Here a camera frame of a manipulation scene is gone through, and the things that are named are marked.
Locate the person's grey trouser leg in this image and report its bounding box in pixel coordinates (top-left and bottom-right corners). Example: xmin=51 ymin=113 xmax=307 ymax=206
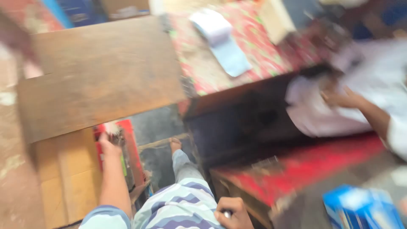
xmin=172 ymin=149 xmax=204 ymax=184

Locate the brown wooden board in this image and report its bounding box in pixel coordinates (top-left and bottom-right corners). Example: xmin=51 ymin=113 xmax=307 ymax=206
xmin=17 ymin=16 xmax=186 ymax=144

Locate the person's left hand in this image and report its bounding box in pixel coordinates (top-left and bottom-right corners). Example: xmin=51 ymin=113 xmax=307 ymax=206
xmin=98 ymin=133 xmax=123 ymax=159

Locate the person's striped shirt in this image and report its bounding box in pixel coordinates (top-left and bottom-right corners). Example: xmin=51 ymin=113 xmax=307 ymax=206
xmin=78 ymin=177 xmax=227 ymax=229

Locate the blue and white carton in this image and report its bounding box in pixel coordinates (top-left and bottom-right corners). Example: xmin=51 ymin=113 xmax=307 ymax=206
xmin=322 ymin=184 xmax=405 ymax=229

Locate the person's right hand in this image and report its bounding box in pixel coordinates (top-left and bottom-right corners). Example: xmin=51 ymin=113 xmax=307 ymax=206
xmin=214 ymin=197 xmax=255 ymax=229

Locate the blue plastic crate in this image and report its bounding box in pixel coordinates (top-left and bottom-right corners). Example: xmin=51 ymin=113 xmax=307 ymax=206
xmin=41 ymin=0 xmax=107 ymax=28

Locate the white and blue paper roll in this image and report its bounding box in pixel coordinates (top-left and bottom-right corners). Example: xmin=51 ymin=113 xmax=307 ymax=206
xmin=190 ymin=9 xmax=252 ymax=78

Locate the red topped wooden stool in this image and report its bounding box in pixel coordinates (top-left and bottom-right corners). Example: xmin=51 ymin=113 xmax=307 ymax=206
xmin=210 ymin=133 xmax=386 ymax=228

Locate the white tuft in red box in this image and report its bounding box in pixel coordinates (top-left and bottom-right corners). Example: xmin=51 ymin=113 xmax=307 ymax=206
xmin=104 ymin=121 xmax=121 ymax=137

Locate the red open box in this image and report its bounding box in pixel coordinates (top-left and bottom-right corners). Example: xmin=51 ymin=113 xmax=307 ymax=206
xmin=93 ymin=120 xmax=145 ymax=189

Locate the person's bare foot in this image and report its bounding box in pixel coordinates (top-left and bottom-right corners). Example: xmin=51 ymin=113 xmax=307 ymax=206
xmin=169 ymin=137 xmax=182 ymax=155

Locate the beige cardboard packet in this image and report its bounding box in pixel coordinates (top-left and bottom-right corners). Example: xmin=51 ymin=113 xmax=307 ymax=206
xmin=258 ymin=0 xmax=297 ymax=45

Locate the dark wooden desk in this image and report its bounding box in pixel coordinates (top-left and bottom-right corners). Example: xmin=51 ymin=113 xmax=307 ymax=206
xmin=183 ymin=65 xmax=334 ymax=169

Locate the brown cardboard box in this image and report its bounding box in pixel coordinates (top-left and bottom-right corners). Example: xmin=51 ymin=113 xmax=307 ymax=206
xmin=34 ymin=128 xmax=103 ymax=229

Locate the red floral table cover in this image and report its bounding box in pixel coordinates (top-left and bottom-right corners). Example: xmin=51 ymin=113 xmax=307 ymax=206
xmin=168 ymin=0 xmax=331 ymax=96

